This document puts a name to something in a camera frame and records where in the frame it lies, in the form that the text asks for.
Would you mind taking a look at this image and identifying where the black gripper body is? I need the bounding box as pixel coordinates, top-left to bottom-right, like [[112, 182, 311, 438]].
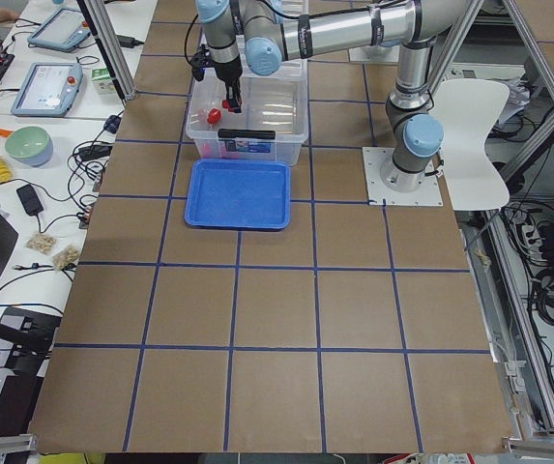
[[214, 57, 243, 87]]

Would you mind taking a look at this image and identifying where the red block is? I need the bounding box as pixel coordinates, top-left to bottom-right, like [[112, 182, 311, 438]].
[[207, 108, 222, 125], [221, 99, 242, 113]]

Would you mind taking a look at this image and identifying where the clear plastic box lid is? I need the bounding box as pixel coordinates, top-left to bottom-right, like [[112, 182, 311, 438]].
[[273, 0, 308, 16]]

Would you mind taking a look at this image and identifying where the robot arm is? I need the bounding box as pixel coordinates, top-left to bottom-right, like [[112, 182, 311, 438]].
[[188, 0, 467, 192]]

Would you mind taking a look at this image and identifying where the red block in box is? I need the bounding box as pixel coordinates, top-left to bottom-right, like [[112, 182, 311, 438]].
[[207, 108, 222, 125]]

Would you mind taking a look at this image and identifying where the clear plastic storage box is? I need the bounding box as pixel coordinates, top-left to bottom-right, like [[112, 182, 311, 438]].
[[186, 74, 308, 166]]

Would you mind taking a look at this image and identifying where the blue plastic tray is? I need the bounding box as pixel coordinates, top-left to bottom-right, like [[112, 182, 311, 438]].
[[185, 159, 291, 230]]

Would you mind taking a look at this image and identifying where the green white carton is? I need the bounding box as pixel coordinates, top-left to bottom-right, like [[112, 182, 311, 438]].
[[90, 68, 117, 95]]

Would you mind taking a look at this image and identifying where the far teach pendant tablet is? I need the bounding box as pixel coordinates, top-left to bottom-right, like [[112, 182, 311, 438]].
[[27, 8, 91, 52]]

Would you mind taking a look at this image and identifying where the teach pendant tablet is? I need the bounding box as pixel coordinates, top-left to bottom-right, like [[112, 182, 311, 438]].
[[11, 62, 83, 118], [27, 8, 91, 52]]

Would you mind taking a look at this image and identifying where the near teach pendant tablet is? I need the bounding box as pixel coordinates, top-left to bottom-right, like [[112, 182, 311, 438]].
[[11, 62, 83, 118]]

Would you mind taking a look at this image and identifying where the green bowl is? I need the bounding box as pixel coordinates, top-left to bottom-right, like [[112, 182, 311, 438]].
[[5, 126, 53, 167]]

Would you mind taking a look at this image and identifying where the black power adapter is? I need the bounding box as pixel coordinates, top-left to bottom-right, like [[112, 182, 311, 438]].
[[16, 185, 44, 217]]

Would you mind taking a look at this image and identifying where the white chair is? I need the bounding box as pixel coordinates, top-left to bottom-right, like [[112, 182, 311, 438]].
[[430, 78, 510, 211]]

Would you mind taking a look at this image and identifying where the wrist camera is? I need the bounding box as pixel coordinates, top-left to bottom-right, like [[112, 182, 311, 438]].
[[190, 43, 213, 82]]

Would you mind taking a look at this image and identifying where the black box latch handle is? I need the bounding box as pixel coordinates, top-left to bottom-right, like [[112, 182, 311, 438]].
[[218, 128, 276, 140]]

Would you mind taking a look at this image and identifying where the aluminium frame post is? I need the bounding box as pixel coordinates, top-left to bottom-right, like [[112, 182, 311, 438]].
[[77, 0, 136, 102]]

